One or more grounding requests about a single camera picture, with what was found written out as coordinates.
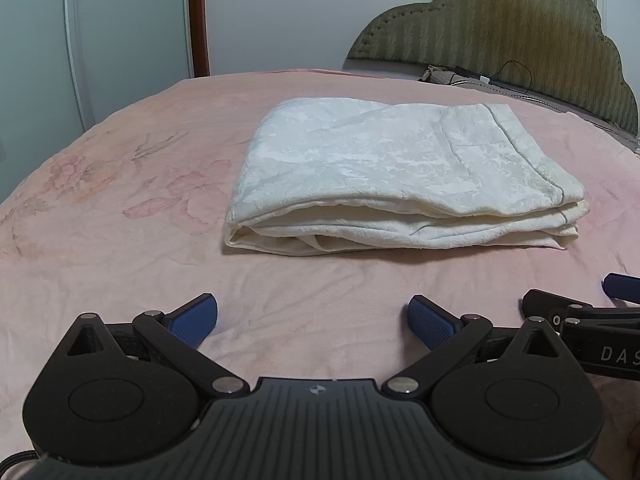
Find white towel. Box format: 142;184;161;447
223;99;591;257

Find olive padded headboard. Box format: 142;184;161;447
346;0;640;136

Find white wardrobe door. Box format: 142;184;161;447
62;0;197;132

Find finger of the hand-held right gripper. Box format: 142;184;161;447
601;272;640;307
521;288;597;335

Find braided black cable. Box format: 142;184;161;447
0;451;40;468

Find thin black charger cable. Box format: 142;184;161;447
452;60;535;97

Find brown wooden door frame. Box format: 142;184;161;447
187;0;212;80

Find beige cloth by headboard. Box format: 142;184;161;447
419;63;482;87

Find pink floral blanket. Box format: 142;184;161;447
0;68;640;463

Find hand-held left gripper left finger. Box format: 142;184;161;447
50;292;251;400

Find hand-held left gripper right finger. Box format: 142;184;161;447
382;295;586;401

